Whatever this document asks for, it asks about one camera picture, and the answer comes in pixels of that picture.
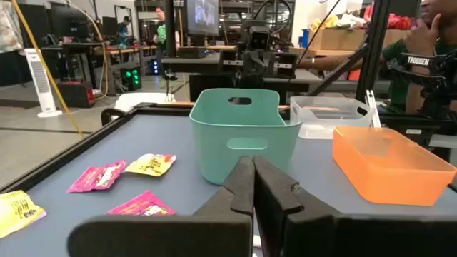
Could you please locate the white tower fan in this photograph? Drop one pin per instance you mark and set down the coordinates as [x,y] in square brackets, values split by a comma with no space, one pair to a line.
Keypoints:
[41,82]

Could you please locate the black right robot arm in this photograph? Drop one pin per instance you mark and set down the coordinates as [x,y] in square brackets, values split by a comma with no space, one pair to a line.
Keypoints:
[252,83]

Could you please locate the orange plastic bin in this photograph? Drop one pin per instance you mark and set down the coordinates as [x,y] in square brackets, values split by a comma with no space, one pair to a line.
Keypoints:
[385,178]

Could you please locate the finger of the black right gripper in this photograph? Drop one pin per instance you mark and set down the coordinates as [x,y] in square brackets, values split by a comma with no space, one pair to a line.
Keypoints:
[249,68]
[259,68]

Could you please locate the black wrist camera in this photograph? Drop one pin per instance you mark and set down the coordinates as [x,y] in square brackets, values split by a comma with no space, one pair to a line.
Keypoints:
[259,38]

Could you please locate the person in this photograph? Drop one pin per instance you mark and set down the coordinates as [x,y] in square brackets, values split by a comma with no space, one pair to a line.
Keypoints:
[123,28]
[161,34]
[392,57]

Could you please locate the white plastic seat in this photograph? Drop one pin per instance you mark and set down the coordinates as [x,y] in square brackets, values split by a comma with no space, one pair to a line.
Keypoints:
[143,100]

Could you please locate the red and black case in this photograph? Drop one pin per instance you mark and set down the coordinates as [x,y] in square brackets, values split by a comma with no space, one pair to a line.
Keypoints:
[76,94]

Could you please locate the black computer with green lights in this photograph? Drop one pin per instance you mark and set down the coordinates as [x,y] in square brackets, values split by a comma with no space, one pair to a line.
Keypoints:
[131,78]

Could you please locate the black monitor screen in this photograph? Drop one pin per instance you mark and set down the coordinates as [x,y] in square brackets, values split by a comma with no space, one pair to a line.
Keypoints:
[203,16]

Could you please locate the teal plastic bin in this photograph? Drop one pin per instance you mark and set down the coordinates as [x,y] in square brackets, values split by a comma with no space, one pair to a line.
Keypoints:
[214,142]

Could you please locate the clear plastic bin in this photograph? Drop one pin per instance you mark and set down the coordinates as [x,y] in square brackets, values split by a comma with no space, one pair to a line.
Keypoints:
[321,121]

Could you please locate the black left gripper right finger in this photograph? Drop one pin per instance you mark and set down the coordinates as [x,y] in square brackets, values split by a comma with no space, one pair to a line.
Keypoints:
[275,192]

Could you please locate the brown cardboard box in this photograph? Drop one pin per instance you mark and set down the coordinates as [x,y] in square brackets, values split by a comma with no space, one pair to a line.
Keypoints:
[335,39]

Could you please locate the black frame post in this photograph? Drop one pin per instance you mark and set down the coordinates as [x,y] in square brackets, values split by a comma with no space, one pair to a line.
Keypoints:
[373,50]

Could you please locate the yellow Sour Patch Kids packet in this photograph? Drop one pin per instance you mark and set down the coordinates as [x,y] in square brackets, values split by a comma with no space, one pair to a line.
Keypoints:
[150,165]
[16,214]

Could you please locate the grey desk with black panel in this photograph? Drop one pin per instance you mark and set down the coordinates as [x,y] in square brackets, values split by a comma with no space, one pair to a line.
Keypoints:
[200,64]

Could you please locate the black diagonal frame brace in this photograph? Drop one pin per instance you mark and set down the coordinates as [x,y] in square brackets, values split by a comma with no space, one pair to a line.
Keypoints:
[339,69]

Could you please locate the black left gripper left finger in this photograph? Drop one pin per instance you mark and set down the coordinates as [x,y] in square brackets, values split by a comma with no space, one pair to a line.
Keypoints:
[235,192]

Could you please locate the white metal bracket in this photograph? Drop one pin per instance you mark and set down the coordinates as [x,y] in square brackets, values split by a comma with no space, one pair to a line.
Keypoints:
[371,107]

